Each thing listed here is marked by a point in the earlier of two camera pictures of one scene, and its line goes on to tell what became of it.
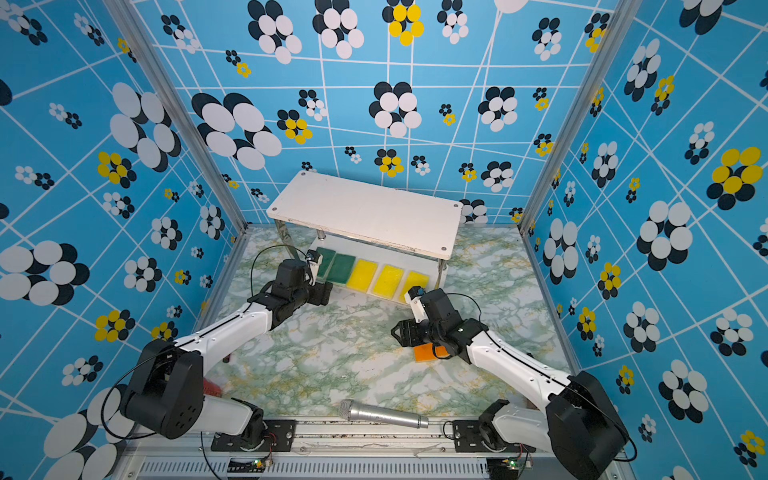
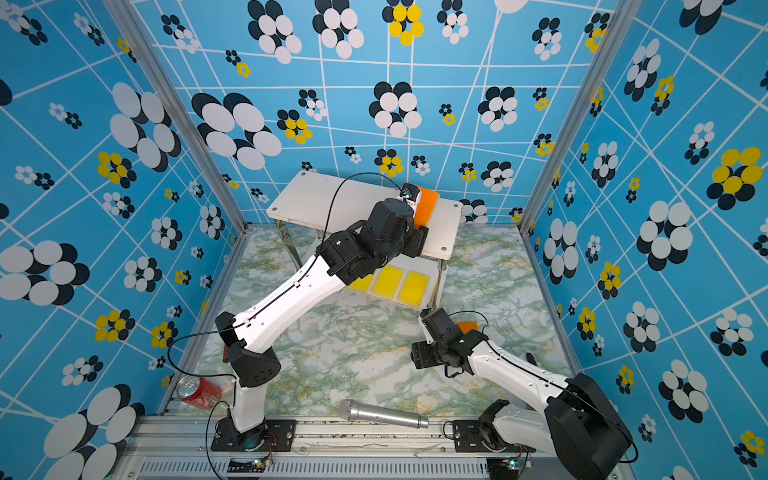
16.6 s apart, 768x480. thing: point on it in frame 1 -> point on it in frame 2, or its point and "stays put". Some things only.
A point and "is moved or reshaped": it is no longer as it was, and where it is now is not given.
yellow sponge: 361,275 stays put
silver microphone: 352,410 stays put
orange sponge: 425,352 is moved or reshaped
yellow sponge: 413,279 stays put
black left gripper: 321,293 -> 417,241
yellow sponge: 388,281 stays put
